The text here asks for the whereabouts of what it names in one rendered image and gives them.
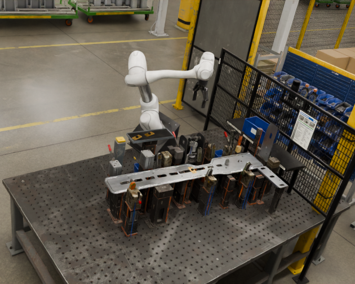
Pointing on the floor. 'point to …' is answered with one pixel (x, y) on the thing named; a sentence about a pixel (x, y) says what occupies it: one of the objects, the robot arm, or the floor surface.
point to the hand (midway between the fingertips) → (198, 102)
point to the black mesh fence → (296, 146)
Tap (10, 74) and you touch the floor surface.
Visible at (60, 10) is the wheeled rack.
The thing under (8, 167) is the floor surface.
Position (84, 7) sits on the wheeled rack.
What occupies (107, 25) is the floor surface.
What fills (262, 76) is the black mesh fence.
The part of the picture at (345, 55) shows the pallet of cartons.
